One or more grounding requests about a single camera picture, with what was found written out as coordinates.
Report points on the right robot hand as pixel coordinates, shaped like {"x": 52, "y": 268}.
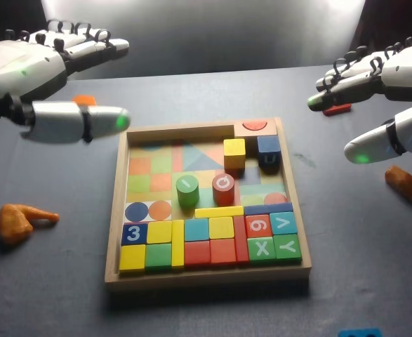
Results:
{"x": 409, "y": 70}

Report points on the red cylinder block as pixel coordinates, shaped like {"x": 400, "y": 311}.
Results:
{"x": 223, "y": 194}

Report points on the green cylinder block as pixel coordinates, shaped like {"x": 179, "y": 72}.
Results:
{"x": 188, "y": 196}

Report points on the red piece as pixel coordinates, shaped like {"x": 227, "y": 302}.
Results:
{"x": 337, "y": 110}

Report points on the blue tall cube block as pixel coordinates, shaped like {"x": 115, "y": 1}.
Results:
{"x": 269, "y": 154}

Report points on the wooden block with red semicircle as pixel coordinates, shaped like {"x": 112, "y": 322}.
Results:
{"x": 254, "y": 131}

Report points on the yellow tall cube block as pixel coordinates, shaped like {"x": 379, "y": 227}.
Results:
{"x": 234, "y": 154}

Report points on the blue block with two holes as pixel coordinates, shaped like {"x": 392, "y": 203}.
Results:
{"x": 360, "y": 332}

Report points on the orange hexagon block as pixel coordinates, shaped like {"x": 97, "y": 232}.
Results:
{"x": 84, "y": 100}

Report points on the orange toy drumstick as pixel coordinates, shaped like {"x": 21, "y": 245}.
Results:
{"x": 405, "y": 186}

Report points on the wooden puzzle tray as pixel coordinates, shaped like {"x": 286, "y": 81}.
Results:
{"x": 205, "y": 279}

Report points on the toy chicken wing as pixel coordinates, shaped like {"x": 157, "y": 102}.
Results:
{"x": 16, "y": 221}

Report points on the grey table cloth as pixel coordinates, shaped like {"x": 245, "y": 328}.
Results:
{"x": 51, "y": 298}

